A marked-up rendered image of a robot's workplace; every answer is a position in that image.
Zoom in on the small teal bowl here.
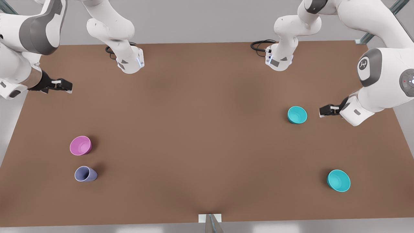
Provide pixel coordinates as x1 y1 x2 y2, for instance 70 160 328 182
287 106 308 124

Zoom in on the pink bowl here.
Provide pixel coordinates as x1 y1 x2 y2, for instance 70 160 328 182
70 136 92 156

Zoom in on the large teal bowl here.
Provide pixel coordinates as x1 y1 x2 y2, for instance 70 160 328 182
327 169 351 193

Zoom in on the lavender blue cup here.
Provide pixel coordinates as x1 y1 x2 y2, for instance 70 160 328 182
75 166 98 182

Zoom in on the black cable loop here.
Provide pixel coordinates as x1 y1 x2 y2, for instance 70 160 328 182
250 39 277 58
105 42 137 60

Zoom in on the silver frame post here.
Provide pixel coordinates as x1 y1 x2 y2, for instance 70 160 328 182
0 2 18 15
355 0 410 45
198 213 224 233

